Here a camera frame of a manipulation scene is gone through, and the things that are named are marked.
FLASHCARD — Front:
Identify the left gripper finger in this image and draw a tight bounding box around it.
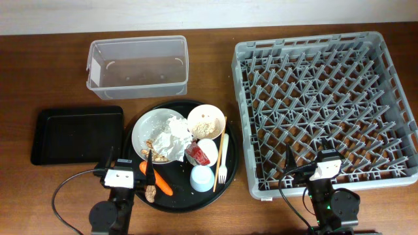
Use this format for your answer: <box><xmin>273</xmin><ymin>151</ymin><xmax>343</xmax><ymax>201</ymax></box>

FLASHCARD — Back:
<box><xmin>145</xmin><ymin>150</ymin><xmax>156</xmax><ymax>186</ymax></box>
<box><xmin>101</xmin><ymin>146</ymin><xmax>114</xmax><ymax>169</ymax></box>

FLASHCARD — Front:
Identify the brown ginger piece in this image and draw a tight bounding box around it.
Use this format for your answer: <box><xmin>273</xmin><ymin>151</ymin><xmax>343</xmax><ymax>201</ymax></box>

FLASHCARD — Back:
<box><xmin>144</xmin><ymin>185</ymin><xmax>156</xmax><ymax>203</ymax></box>

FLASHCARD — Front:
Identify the grey dishwasher rack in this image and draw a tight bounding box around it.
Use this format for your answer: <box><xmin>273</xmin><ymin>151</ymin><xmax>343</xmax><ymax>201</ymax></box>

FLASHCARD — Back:
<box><xmin>231</xmin><ymin>31</ymin><xmax>417</xmax><ymax>200</ymax></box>

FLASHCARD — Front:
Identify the orange carrot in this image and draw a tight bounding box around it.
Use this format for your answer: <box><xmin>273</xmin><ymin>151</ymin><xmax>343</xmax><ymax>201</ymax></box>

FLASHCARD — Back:
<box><xmin>139</xmin><ymin>161</ymin><xmax>173</xmax><ymax>196</ymax></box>

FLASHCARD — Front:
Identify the white cup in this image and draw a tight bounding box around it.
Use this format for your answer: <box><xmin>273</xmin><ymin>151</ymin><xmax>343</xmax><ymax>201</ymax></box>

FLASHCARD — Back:
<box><xmin>197</xmin><ymin>138</ymin><xmax>218</xmax><ymax>167</ymax></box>

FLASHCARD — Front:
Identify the light blue cup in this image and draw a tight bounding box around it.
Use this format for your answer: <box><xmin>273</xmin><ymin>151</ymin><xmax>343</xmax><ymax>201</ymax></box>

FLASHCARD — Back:
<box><xmin>190</xmin><ymin>165</ymin><xmax>214</xmax><ymax>193</ymax></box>

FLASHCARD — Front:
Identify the white napkin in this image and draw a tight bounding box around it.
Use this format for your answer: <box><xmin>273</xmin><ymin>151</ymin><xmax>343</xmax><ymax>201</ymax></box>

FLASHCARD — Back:
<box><xmin>152</xmin><ymin>116</ymin><xmax>193</xmax><ymax>162</ymax></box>

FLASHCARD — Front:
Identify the red snack wrapper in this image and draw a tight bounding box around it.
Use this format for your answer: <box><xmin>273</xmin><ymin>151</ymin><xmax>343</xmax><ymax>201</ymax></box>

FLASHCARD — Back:
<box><xmin>185</xmin><ymin>142</ymin><xmax>210</xmax><ymax>166</ymax></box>

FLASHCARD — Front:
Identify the clear plastic bin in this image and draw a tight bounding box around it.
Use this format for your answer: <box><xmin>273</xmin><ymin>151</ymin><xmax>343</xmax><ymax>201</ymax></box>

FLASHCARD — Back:
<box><xmin>86</xmin><ymin>35</ymin><xmax>189</xmax><ymax>100</ymax></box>

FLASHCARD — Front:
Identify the black rectangular tray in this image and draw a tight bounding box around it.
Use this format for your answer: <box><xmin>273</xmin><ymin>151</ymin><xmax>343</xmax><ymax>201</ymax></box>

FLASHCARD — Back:
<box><xmin>31</xmin><ymin>106</ymin><xmax>124</xmax><ymax>165</ymax></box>

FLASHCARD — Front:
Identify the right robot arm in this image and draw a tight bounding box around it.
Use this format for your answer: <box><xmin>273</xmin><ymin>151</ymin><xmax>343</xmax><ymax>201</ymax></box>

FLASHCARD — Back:
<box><xmin>282</xmin><ymin>139</ymin><xmax>361</xmax><ymax>234</ymax></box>

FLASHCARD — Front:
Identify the peanut shells and rice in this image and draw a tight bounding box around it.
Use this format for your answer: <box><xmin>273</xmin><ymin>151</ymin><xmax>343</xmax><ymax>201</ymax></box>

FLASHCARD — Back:
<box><xmin>140</xmin><ymin>140</ymin><xmax>169</xmax><ymax>163</ymax></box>

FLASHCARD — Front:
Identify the round black tray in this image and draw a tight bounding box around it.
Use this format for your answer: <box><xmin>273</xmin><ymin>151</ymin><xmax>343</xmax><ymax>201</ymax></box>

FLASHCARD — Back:
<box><xmin>122</xmin><ymin>100</ymin><xmax>240</xmax><ymax>213</ymax></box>

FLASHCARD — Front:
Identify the white plastic fork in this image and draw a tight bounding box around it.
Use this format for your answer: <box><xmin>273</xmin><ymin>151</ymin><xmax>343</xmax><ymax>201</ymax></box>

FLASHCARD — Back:
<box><xmin>218</xmin><ymin>133</ymin><xmax>229</xmax><ymax>183</ymax></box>

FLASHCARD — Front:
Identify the grey plate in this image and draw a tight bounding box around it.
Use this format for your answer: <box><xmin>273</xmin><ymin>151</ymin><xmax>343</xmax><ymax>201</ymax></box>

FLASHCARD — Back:
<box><xmin>131</xmin><ymin>108</ymin><xmax>184</xmax><ymax>160</ymax></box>

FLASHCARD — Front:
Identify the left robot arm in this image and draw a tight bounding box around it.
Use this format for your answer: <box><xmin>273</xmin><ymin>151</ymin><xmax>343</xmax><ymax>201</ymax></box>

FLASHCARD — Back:
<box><xmin>89</xmin><ymin>152</ymin><xmax>156</xmax><ymax>234</ymax></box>

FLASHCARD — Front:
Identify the wooden chopstick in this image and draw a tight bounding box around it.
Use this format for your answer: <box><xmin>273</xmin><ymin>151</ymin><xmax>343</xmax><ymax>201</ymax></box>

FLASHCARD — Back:
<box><xmin>212</xmin><ymin>116</ymin><xmax>227</xmax><ymax>193</ymax></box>

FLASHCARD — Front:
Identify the rice in bowl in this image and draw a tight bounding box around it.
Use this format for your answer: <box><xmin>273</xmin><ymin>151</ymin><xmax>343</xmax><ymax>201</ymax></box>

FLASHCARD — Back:
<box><xmin>191</xmin><ymin>119</ymin><xmax>221</xmax><ymax>139</ymax></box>

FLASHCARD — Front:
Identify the pink bowl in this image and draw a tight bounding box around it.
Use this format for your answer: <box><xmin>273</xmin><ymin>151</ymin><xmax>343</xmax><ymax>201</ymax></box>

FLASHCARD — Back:
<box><xmin>187</xmin><ymin>104</ymin><xmax>226</xmax><ymax>140</ymax></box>

